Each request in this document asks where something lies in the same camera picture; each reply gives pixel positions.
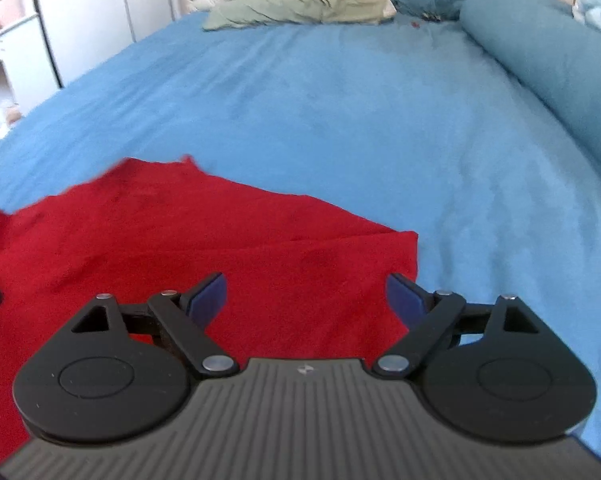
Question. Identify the white wardrobe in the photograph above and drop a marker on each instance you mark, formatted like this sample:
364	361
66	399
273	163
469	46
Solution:
100	10

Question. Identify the rolled teal duvet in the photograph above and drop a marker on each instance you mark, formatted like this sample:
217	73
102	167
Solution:
545	60

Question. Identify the sage green pillow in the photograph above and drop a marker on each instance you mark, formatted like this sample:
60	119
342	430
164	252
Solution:
300	7

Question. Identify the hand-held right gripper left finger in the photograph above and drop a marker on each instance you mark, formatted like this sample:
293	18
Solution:
209	300

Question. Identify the red garment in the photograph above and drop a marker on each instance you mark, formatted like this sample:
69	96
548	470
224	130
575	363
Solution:
190	240

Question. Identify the blue bed sheet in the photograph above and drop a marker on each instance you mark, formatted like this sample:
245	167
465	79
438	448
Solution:
330	125

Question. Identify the white side shelf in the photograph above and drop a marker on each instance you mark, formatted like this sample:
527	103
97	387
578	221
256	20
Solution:
3	65

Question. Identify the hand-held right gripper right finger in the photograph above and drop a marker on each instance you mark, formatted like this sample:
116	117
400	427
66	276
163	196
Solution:
404	299

